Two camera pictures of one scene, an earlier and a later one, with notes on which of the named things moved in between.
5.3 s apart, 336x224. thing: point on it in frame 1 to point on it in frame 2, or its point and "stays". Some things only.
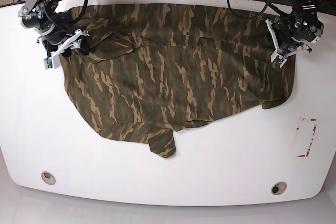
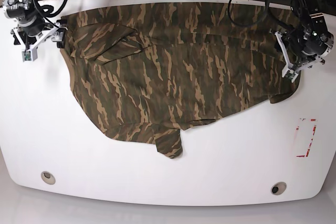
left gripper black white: x=59 y=40 to x=56 y=32
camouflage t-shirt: x=153 y=68 stays
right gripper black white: x=282 y=55 to x=290 y=71
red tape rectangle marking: x=314 y=128 stays
